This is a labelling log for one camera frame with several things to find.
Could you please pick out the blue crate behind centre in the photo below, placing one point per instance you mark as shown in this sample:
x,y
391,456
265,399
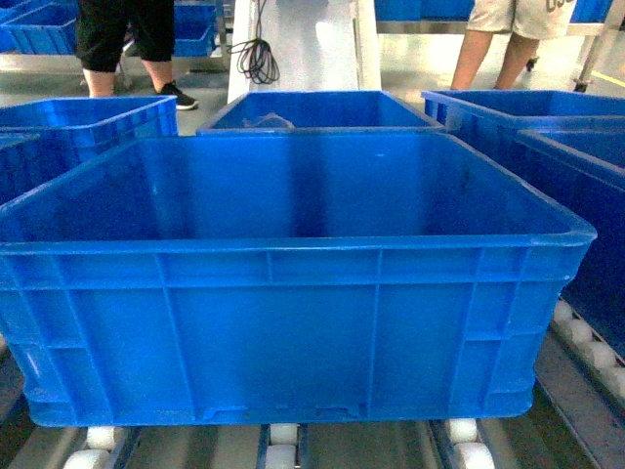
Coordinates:
x,y
318,110

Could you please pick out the large blue plastic crate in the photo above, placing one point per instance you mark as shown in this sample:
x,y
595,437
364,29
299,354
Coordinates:
x,y
273,277

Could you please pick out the blue crate right near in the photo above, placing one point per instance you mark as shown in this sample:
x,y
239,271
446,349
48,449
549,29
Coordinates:
x,y
583,170

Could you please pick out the person in beige shorts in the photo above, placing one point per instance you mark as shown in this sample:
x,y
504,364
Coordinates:
x,y
527,22

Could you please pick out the blue crate far background left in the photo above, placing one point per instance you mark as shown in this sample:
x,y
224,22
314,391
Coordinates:
x,y
48,29

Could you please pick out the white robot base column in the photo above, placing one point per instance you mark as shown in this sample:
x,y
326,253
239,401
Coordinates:
x,y
318,45

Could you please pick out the blue crate right far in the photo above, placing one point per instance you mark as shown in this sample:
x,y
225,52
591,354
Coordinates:
x,y
489,120

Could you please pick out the person in black pants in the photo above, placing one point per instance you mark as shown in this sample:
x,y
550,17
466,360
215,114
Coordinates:
x,y
101,28

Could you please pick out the blue crate left near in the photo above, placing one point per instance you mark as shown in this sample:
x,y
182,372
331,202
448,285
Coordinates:
x,y
78,129

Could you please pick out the steel roller shelf rack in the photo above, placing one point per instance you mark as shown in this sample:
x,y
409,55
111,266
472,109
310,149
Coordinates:
x,y
576,421

